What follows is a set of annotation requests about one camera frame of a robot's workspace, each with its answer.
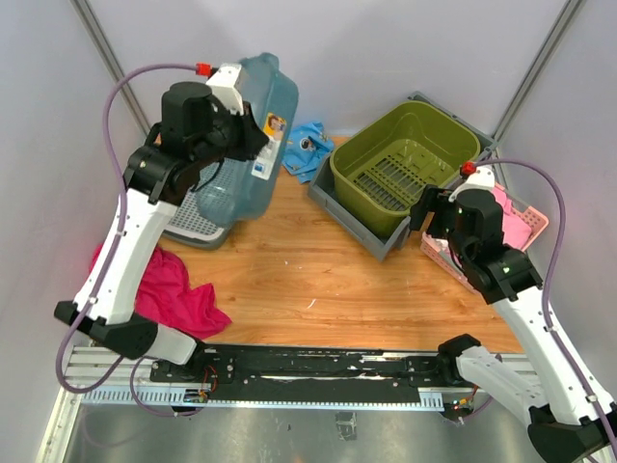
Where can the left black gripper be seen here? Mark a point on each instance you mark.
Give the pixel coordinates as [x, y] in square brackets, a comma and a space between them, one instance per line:
[254, 139]

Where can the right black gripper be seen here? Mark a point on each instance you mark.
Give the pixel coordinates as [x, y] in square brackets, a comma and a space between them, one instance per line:
[429, 201]

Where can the translucent blue plastic tub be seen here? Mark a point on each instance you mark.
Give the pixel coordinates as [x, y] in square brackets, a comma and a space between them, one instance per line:
[273, 100]

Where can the white perforated plastic basket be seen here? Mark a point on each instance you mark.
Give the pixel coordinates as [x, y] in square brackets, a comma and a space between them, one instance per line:
[210, 198]

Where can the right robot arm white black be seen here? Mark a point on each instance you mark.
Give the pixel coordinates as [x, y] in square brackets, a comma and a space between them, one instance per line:
[567, 415]

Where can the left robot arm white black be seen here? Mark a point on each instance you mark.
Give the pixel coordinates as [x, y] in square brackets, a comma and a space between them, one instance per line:
[153, 187]

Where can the pink plastic basket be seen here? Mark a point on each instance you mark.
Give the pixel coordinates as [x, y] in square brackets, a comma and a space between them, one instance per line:
[436, 249]

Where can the blue patterned cloth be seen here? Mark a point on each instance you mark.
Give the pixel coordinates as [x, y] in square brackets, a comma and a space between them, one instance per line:
[306, 146]

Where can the olive green plastic basin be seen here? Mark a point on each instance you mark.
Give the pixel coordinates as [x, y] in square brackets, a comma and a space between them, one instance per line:
[381, 171]

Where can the grey plastic bin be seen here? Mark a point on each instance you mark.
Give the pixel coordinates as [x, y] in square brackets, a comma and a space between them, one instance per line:
[322, 190]

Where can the pink folded cloth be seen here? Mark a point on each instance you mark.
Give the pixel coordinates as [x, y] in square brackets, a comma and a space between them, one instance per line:
[516, 230]

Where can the dark grey plastic tray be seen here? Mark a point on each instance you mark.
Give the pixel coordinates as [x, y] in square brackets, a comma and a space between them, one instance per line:
[198, 240]

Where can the magenta cloth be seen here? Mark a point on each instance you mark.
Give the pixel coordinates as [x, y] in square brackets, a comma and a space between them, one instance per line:
[165, 296]

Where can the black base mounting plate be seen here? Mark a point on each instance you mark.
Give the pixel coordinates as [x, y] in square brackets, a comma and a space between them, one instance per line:
[309, 375]

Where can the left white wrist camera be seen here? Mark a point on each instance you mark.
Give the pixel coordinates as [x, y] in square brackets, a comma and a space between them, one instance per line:
[225, 83]

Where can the aluminium frame rail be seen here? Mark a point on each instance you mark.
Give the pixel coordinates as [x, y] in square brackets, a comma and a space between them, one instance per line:
[131, 379]

